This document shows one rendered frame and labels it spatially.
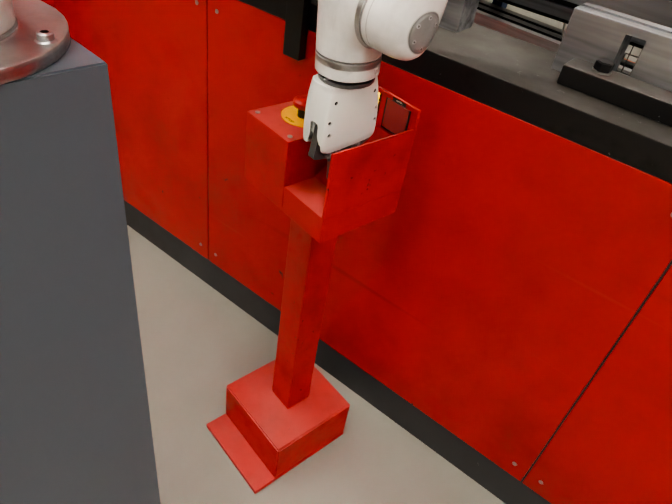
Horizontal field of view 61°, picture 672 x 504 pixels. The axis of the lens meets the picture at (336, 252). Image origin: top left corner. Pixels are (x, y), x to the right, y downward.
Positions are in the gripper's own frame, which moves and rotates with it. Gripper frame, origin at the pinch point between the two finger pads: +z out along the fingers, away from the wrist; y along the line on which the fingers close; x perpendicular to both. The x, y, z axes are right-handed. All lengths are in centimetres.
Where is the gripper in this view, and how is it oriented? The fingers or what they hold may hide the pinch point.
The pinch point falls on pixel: (337, 171)
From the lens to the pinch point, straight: 84.8
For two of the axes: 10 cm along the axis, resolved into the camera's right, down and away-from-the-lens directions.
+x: 6.4, 5.6, -5.3
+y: -7.7, 3.9, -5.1
